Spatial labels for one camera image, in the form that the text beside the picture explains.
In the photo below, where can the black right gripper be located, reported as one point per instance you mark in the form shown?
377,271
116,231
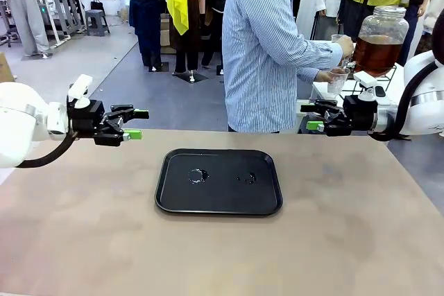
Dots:
360,115

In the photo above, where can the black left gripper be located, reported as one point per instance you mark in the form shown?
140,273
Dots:
85,119

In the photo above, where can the clear plastic drink cup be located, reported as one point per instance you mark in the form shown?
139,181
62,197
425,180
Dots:
338,88

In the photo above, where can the clear plastic cup with ice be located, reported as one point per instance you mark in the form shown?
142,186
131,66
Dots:
335,39

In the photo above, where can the glass tea dispenser jar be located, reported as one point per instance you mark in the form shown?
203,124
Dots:
378,53

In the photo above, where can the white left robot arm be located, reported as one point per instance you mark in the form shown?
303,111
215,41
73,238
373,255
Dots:
17,126

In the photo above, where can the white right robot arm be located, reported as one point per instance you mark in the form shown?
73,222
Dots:
426,119

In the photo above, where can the person's left forearm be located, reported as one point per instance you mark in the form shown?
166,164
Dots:
307,76

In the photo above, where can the person's right forearm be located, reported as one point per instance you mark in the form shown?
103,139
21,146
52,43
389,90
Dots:
312,53

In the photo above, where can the person's left hand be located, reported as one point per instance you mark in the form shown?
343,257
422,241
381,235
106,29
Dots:
324,76

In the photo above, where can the person's right hand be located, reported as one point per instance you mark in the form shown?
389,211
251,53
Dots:
345,48

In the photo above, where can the white side table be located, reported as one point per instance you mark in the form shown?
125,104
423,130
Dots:
319,89

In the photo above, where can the person's striped shirt torso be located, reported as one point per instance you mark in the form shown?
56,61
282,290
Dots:
253,67

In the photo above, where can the cardboard box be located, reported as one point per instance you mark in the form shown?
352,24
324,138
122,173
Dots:
166,37

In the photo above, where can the mannequin in navy skirt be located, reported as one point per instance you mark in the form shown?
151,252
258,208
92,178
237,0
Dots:
145,22

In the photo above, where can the grey plastic stool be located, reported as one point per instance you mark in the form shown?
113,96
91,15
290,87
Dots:
97,18

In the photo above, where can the mannequin in brown trousers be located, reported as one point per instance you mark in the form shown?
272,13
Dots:
189,43

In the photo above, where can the metal workbench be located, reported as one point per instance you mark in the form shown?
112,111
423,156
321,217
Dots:
64,15

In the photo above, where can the black plastic serving tray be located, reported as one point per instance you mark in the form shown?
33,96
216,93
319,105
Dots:
225,199

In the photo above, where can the mannequin in black clothes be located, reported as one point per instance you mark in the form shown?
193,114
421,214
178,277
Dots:
213,32

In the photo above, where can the person in grey trousers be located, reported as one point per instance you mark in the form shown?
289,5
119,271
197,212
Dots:
26,15

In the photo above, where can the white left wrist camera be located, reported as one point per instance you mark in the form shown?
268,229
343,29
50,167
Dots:
80,86

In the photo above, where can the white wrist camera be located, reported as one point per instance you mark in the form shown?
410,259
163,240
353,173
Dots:
80,86
366,81

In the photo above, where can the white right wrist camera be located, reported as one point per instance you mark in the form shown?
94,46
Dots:
366,81

